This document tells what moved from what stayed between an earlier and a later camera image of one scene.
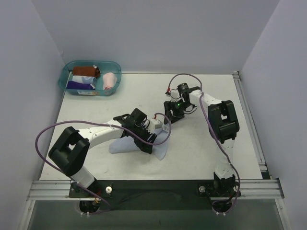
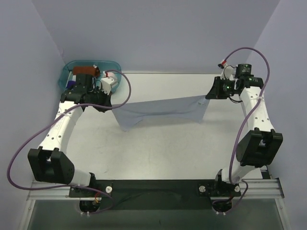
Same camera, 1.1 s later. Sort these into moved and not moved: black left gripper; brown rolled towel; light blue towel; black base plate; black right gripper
Moved: black right gripper; black left gripper; light blue towel
Not moved: brown rolled towel; black base plate
